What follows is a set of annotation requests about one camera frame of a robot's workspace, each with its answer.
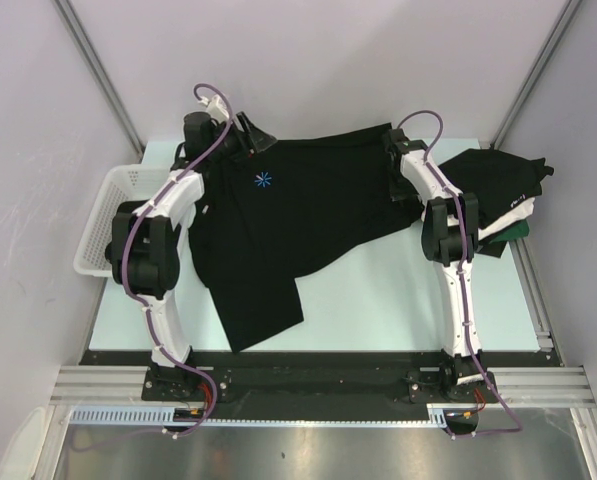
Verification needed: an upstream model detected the left aluminium frame post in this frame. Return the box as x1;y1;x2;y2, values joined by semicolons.
51;0;145;158

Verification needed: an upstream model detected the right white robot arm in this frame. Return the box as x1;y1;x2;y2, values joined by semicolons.
382;129;483;401

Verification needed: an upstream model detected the black t-shirt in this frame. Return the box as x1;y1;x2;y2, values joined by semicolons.
440;149;555;198
474;187;532;228
188;123;422;353

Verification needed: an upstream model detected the white folded t-shirt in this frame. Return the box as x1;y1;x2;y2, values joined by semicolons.
420;198;535;245

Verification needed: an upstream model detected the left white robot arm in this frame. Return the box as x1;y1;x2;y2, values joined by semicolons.
106;111;276;400

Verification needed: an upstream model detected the white plastic laundry basket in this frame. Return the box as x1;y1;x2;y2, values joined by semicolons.
73;164;169;278

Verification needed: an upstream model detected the white slotted cable duct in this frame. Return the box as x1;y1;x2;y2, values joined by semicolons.
70;403;449;429

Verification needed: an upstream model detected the right aluminium frame post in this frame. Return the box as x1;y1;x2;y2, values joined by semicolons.
487;0;586;149

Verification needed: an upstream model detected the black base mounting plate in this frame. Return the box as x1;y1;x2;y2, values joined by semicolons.
80;349;559;435

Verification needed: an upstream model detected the green folded t-shirt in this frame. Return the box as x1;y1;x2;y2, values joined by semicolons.
477;220;530;258

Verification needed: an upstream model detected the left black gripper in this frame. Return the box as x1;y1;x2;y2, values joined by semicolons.
207;113;276;164

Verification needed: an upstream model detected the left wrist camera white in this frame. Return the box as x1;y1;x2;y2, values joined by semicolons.
198;94;232;123

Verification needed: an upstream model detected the aluminium frame post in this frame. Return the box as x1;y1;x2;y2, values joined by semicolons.
51;0;145;158
487;0;586;149

